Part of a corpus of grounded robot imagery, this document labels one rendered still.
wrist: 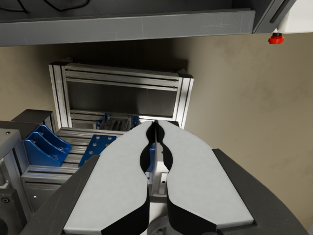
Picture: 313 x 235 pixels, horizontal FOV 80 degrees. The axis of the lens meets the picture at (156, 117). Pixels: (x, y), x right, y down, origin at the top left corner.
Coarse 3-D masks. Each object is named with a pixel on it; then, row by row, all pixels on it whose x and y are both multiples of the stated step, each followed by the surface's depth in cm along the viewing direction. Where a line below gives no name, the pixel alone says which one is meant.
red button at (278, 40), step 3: (273, 33) 49; (276, 33) 49; (279, 33) 48; (282, 33) 49; (273, 36) 49; (276, 36) 49; (279, 36) 49; (282, 36) 49; (270, 39) 50; (273, 39) 49; (276, 39) 49; (279, 39) 48; (282, 39) 49; (270, 42) 50; (273, 42) 49; (276, 42) 49; (279, 42) 49
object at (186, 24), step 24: (0, 24) 34; (24, 24) 34; (48, 24) 34; (72, 24) 34; (96, 24) 34; (120, 24) 34; (144, 24) 34; (168, 24) 34; (192, 24) 34; (216, 24) 35; (240, 24) 35
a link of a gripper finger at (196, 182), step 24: (168, 144) 10; (192, 144) 10; (168, 168) 10; (192, 168) 8; (216, 168) 8; (168, 192) 7; (192, 192) 7; (216, 192) 7; (168, 216) 8; (192, 216) 7; (216, 216) 6; (240, 216) 6
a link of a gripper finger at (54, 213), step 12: (96, 156) 9; (84, 168) 9; (72, 180) 8; (84, 180) 8; (60, 192) 8; (72, 192) 7; (48, 204) 7; (60, 204) 7; (72, 204) 7; (36, 216) 7; (48, 216) 7; (60, 216) 7; (24, 228) 6; (36, 228) 6; (48, 228) 6; (60, 228) 6
